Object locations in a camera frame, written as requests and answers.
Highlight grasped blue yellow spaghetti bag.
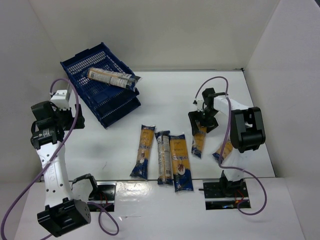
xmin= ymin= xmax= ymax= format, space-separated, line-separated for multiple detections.
xmin=191 ymin=121 xmax=207 ymax=159

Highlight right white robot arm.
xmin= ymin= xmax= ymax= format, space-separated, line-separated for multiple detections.
xmin=188 ymin=88 xmax=266 ymax=197

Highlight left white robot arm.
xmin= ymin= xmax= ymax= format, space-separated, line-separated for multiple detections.
xmin=30 ymin=101 xmax=98 ymax=238

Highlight pasta bag in tray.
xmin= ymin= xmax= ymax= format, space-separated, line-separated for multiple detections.
xmin=84 ymin=67 xmax=142 ymax=92

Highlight far right spaghetti bag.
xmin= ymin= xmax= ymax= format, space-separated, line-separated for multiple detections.
xmin=212 ymin=141 xmax=233 ymax=164

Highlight blue stacked plastic trays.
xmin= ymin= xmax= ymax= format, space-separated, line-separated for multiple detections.
xmin=60 ymin=42 xmax=141 ymax=128

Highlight wide yellow spaghetti bag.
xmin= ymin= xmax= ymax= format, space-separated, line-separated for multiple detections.
xmin=169 ymin=134 xmax=194 ymax=193

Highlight middle dark spaghetti bag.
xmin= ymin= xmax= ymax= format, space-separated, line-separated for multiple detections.
xmin=155 ymin=130 xmax=173 ymax=186

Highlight left spaghetti bag on table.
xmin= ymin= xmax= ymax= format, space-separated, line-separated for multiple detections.
xmin=130 ymin=124 xmax=156 ymax=180

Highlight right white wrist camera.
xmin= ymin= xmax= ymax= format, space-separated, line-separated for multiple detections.
xmin=193 ymin=99 xmax=205 ymax=112

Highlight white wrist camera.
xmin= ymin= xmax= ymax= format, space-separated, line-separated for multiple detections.
xmin=50 ymin=89 xmax=70 ymax=111
xmin=193 ymin=99 xmax=205 ymax=112

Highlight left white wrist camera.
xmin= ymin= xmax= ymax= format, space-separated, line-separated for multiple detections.
xmin=50 ymin=89 xmax=70 ymax=111

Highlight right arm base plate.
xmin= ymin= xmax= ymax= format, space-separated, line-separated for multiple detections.
xmin=198 ymin=177 xmax=251 ymax=210

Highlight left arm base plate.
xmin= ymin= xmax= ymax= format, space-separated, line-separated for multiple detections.
xmin=88 ymin=181 xmax=117 ymax=212

